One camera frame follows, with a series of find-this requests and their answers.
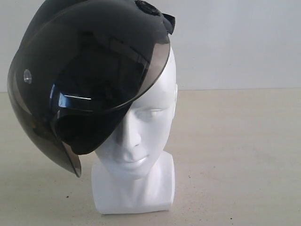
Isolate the black helmet with tinted visor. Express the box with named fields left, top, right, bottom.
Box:
left=7, top=0, right=176, bottom=177

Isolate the white mannequin head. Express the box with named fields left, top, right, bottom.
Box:
left=91, top=52, right=178, bottom=215

